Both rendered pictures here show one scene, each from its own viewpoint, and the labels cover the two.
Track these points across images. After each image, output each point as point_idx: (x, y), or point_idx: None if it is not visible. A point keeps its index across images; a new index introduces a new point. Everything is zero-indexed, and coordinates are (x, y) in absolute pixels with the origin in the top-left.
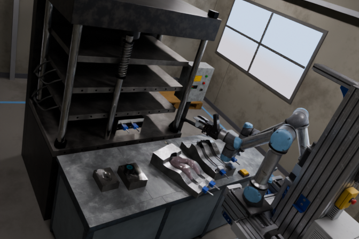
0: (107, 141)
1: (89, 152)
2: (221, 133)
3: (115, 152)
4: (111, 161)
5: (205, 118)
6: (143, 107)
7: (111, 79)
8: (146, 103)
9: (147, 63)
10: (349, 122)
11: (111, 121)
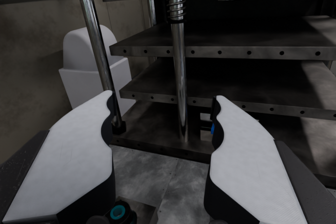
0: (179, 144)
1: (132, 151)
2: None
3: (166, 166)
4: (141, 180)
5: (260, 151)
6: (262, 98)
7: (192, 38)
8: (278, 92)
9: None
10: None
11: (181, 112)
